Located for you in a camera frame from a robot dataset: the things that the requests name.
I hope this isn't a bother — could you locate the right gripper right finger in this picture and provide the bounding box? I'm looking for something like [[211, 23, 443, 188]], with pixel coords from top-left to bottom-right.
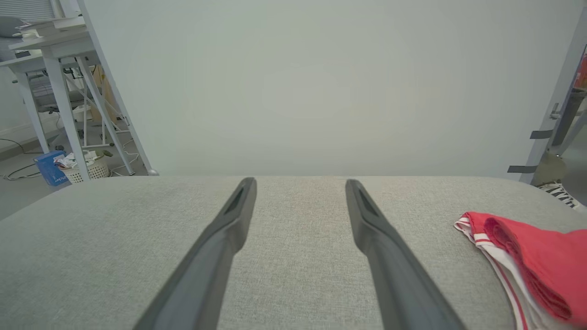
[[345, 179, 466, 330]]

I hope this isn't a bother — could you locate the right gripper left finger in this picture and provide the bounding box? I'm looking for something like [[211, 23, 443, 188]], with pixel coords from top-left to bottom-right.
[[133, 177, 257, 330]]

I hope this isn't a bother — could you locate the red and white garment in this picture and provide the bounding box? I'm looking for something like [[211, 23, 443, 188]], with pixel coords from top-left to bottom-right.
[[454, 211, 587, 330]]

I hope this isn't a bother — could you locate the white laundry basket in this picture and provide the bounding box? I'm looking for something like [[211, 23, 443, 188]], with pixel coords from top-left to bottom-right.
[[57, 154, 111, 184]]

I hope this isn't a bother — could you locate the zebra striped object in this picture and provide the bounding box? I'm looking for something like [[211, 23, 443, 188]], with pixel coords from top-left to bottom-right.
[[536, 182, 579, 209]]

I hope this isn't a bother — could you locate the blue box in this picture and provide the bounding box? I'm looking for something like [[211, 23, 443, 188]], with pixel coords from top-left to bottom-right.
[[34, 150, 69, 187]]

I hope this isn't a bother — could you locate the white desk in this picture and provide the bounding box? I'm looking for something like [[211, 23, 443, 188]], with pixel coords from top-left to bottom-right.
[[0, 18, 136, 177]]

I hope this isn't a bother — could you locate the red object behind pole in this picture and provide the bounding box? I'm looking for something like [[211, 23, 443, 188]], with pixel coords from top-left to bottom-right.
[[574, 45, 587, 90]]

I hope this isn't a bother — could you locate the white papers stack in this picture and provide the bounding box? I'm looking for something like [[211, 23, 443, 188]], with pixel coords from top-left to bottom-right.
[[0, 16, 88, 39]]

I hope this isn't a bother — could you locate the grey metal frame leg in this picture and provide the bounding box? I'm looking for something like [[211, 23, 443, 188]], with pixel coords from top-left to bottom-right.
[[76, 0, 160, 177]]

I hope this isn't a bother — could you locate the grey frame pole with tape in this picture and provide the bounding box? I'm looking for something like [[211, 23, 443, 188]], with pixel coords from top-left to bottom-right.
[[507, 5, 587, 184]]

